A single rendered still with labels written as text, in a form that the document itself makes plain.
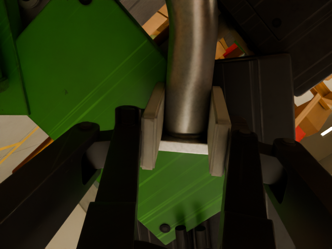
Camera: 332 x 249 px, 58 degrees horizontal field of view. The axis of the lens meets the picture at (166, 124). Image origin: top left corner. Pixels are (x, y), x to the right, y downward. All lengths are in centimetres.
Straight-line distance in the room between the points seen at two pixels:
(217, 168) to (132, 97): 10
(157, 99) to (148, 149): 3
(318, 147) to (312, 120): 549
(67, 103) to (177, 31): 11
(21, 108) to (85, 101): 5
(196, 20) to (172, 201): 15
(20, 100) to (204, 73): 14
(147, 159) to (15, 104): 14
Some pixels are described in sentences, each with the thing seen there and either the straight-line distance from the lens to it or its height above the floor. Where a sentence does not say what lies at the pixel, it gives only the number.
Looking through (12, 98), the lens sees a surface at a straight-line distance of 26.
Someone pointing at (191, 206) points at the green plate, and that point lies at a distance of 27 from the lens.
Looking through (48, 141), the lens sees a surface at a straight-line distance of 42.
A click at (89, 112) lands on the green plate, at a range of 24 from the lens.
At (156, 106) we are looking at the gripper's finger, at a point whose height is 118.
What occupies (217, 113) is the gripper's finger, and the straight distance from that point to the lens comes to 16.
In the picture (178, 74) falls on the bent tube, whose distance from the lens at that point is 18.
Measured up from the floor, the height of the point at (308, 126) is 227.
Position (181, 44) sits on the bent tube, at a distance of 18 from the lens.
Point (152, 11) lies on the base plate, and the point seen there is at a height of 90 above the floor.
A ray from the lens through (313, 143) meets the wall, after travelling 971.
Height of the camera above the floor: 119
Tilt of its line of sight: 1 degrees down
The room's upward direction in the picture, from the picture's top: 142 degrees clockwise
